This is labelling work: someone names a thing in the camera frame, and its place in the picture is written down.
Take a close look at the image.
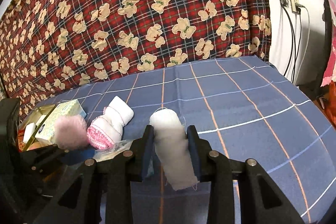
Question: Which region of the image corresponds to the orange cloth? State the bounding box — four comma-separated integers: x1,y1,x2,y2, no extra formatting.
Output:
318,82,336,128

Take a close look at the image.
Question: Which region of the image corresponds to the white cable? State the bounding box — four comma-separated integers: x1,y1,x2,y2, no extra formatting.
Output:
299,5,311,84

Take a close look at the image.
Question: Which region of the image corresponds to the gold metal tin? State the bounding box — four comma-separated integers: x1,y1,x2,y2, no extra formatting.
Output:
17,103,64,153

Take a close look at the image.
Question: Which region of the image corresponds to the white cloth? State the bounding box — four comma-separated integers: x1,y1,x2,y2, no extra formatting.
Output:
149,108,199,191

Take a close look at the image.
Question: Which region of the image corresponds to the white rolled towel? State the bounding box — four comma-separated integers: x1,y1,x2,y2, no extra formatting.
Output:
105,96,134,130

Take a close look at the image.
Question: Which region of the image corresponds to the blue plaid bed sheet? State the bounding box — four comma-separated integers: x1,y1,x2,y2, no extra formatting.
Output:
26,55,336,224

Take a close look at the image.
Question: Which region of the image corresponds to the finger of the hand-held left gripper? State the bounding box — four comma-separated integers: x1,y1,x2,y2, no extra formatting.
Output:
22,145,96,165

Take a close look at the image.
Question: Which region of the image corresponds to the pink knitted cloth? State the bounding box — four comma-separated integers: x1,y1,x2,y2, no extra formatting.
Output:
87,109,124,150

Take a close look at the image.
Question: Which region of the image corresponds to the white soft block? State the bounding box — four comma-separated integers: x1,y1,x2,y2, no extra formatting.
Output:
23,123,38,145

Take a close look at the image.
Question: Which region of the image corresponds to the pink fluffy puff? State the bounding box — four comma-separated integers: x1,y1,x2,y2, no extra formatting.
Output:
54,115,89,150

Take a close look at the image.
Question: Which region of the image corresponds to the red plaid bear blanket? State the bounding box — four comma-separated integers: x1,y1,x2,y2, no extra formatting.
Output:
0,0,272,119

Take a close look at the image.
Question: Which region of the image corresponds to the black cable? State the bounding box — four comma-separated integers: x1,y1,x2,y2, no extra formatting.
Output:
293,10,302,83
281,2,297,80

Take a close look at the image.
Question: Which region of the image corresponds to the black chair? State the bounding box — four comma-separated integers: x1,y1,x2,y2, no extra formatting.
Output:
312,0,336,100

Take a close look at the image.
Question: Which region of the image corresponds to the clear plastic bag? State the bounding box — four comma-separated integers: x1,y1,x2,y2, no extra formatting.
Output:
93,139,135,162

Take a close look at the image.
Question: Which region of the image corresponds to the yellow patterned tissue box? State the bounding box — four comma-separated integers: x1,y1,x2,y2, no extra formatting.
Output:
34,99,87,146

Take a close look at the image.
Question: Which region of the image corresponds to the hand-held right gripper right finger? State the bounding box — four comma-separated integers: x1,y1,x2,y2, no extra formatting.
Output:
186,125,306,224

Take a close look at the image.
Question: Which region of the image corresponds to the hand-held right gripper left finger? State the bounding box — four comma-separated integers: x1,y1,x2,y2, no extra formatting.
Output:
43,125,155,224

